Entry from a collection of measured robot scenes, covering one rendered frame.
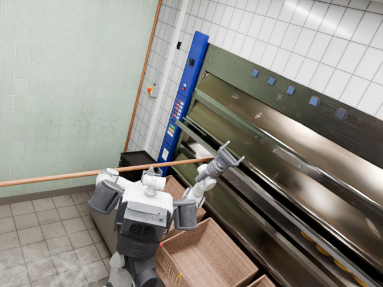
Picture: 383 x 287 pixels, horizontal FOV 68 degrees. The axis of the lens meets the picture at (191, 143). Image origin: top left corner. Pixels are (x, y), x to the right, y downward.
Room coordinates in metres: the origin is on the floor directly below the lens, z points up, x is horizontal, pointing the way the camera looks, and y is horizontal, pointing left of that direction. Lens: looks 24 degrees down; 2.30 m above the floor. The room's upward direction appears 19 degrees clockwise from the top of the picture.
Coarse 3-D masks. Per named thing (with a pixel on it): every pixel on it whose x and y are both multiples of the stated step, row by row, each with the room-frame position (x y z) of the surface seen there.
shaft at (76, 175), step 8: (184, 160) 2.05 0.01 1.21; (192, 160) 2.09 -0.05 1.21; (200, 160) 2.15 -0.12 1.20; (208, 160) 2.22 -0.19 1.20; (120, 168) 1.64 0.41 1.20; (128, 168) 1.68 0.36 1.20; (136, 168) 1.72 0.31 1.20; (144, 168) 1.76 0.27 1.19; (48, 176) 1.32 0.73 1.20; (56, 176) 1.35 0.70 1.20; (64, 176) 1.38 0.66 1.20; (72, 176) 1.41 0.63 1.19; (80, 176) 1.44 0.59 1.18; (0, 184) 1.15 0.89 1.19; (8, 184) 1.17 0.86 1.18; (16, 184) 1.20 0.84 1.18
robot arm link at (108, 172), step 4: (108, 168) 1.43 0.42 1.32; (104, 172) 1.35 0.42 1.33; (108, 172) 1.38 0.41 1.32; (112, 172) 1.39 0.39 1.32; (116, 172) 1.42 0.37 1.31; (100, 176) 1.31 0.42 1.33; (104, 176) 1.30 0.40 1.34; (108, 176) 1.33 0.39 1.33; (116, 176) 1.41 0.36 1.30; (96, 180) 1.29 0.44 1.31; (100, 180) 1.24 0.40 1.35; (96, 184) 1.22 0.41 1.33
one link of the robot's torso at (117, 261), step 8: (112, 256) 1.18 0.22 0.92; (120, 256) 1.12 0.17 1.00; (112, 264) 1.15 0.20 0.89; (120, 264) 1.10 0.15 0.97; (112, 272) 1.20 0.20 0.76; (120, 272) 1.15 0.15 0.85; (128, 272) 1.19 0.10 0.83; (112, 280) 1.19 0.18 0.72; (120, 280) 1.15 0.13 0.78; (128, 280) 1.19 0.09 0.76
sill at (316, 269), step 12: (192, 156) 2.26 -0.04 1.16; (216, 180) 2.02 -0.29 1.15; (240, 192) 1.89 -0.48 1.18; (252, 204) 1.79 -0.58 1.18; (264, 216) 1.69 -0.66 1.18; (276, 228) 1.60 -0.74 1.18; (288, 240) 1.52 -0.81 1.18; (300, 252) 1.44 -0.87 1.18; (312, 264) 1.38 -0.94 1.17; (324, 276) 1.32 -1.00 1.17
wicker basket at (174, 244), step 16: (208, 224) 1.89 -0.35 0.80; (176, 240) 1.69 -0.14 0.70; (192, 240) 1.83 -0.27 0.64; (208, 240) 1.82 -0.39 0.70; (224, 240) 1.75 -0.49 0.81; (160, 256) 1.55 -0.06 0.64; (192, 256) 1.71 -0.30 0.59; (224, 256) 1.69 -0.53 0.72; (240, 256) 1.63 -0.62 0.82; (176, 272) 1.42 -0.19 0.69; (192, 272) 1.56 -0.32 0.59; (208, 272) 1.61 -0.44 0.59; (224, 272) 1.62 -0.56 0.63; (240, 272) 1.57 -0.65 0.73
